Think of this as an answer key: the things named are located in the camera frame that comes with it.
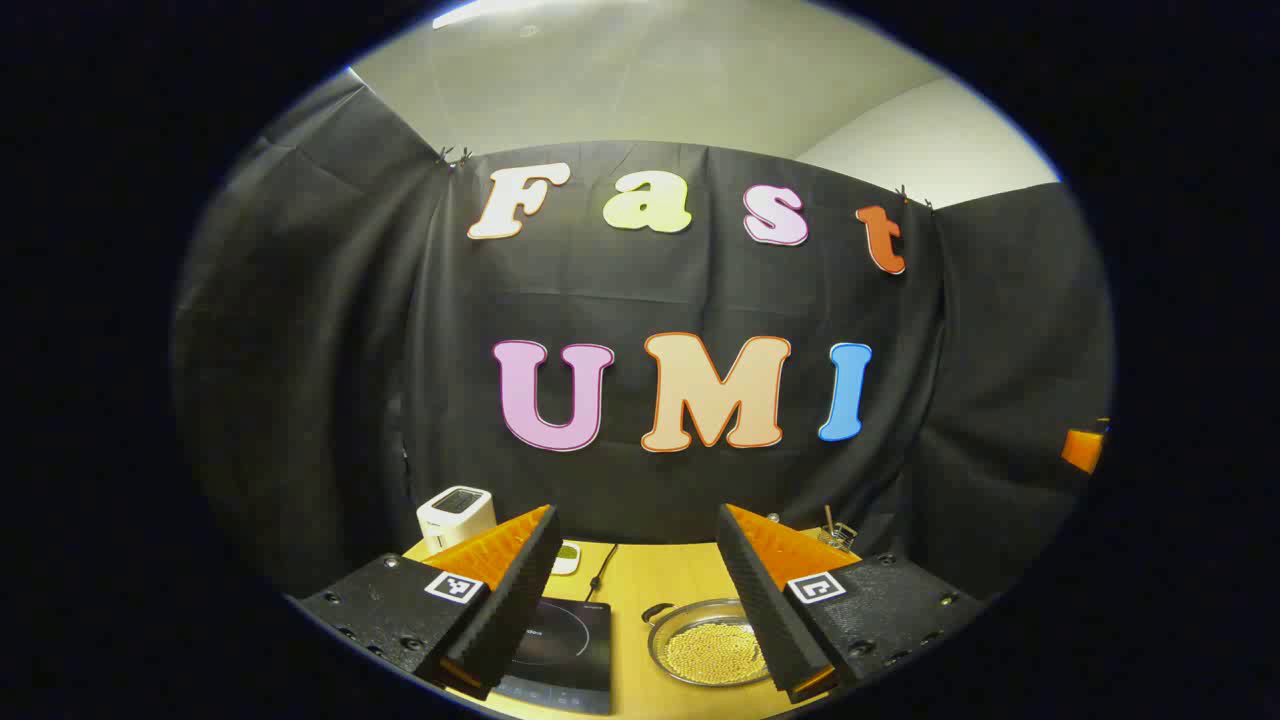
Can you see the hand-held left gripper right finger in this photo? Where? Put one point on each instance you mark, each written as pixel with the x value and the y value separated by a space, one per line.
pixel 765 610

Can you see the white divided bean dish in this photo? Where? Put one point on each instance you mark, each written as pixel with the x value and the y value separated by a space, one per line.
pixel 566 558

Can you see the ceiling light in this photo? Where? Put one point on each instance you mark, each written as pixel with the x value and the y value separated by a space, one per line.
pixel 480 10

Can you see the black induction cooktop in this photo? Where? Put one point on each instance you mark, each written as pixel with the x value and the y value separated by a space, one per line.
pixel 570 650

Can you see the pile of yellow soybeans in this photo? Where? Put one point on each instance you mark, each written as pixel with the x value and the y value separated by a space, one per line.
pixel 710 655

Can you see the black backdrop clip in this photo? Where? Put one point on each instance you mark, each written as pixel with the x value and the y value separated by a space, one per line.
pixel 455 156
pixel 912 197

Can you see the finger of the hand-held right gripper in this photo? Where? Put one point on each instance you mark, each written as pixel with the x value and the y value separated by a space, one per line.
pixel 1083 450

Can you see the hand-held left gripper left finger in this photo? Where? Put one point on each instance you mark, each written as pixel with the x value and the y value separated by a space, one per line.
pixel 505 610

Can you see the white toaster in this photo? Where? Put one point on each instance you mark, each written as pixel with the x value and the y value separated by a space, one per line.
pixel 455 518

